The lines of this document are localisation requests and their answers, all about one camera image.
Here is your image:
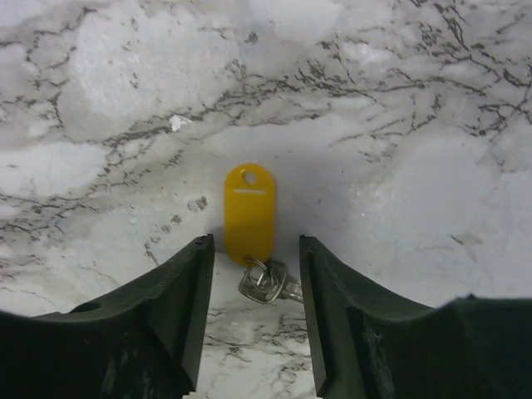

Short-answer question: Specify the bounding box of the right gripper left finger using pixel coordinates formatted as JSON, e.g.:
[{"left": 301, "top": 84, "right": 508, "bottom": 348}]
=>
[{"left": 1, "top": 235, "right": 214, "bottom": 398}]

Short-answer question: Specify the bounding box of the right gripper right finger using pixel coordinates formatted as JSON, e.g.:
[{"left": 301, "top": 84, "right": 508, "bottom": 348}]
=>
[{"left": 299, "top": 236, "right": 531, "bottom": 398}]

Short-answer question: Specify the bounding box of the silver key on yellow tag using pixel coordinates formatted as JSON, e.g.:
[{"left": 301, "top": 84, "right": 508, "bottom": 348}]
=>
[{"left": 238, "top": 258, "right": 303, "bottom": 304}]

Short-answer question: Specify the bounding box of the yellow key tag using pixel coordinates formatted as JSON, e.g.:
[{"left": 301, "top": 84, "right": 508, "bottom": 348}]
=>
[{"left": 224, "top": 163, "right": 276, "bottom": 268}]

